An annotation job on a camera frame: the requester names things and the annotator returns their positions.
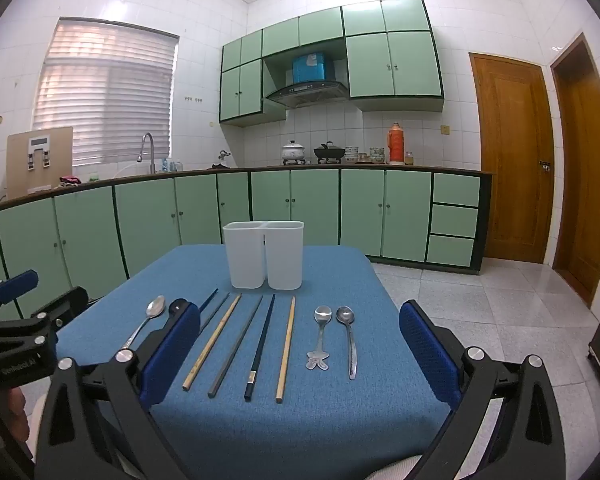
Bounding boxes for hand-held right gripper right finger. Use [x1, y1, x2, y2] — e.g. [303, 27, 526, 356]
[399, 300, 568, 480]

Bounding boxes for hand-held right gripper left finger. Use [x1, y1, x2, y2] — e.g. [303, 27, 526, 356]
[37, 301, 203, 480]

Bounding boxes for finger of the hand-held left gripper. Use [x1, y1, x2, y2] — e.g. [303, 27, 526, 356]
[30, 286, 90, 334]
[0, 269, 40, 321]

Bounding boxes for wooden chopstick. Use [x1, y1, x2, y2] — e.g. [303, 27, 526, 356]
[182, 294, 243, 392]
[275, 295, 296, 403]

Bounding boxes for plain silver spoon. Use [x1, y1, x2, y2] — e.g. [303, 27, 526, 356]
[335, 305, 359, 381]
[120, 296, 167, 351]

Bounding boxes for silver spoon with figure handle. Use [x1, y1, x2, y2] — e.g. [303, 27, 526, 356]
[306, 305, 333, 372]

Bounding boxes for white two-compartment utensil holder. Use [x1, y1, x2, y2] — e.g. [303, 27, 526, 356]
[222, 220, 305, 291]

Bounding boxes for person's left hand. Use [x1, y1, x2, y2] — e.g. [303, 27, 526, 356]
[7, 389, 32, 442]

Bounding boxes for cardboard box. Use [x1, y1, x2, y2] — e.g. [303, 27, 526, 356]
[6, 127, 74, 197]

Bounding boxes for blue tablecloth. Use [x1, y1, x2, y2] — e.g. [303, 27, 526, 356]
[55, 244, 453, 480]

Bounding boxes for metal kitchen faucet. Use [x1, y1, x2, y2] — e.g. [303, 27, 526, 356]
[137, 132, 157, 173]

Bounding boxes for green base cabinets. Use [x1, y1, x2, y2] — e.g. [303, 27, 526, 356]
[0, 166, 495, 321]

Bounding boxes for orange thermos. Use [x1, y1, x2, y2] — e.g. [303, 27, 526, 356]
[387, 121, 405, 166]

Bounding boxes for wooden door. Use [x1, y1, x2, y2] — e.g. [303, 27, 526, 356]
[550, 32, 600, 308]
[468, 52, 555, 264]

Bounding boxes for white window blind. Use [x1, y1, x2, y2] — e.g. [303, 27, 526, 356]
[32, 16, 180, 163]

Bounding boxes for black wok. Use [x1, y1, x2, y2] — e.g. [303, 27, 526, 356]
[313, 141, 347, 160]

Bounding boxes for black range hood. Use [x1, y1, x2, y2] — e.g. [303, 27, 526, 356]
[265, 81, 350, 109]

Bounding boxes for blue box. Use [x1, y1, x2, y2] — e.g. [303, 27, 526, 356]
[292, 52, 329, 83]

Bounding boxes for green wall cabinets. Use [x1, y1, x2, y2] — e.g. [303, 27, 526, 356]
[219, 0, 445, 127]

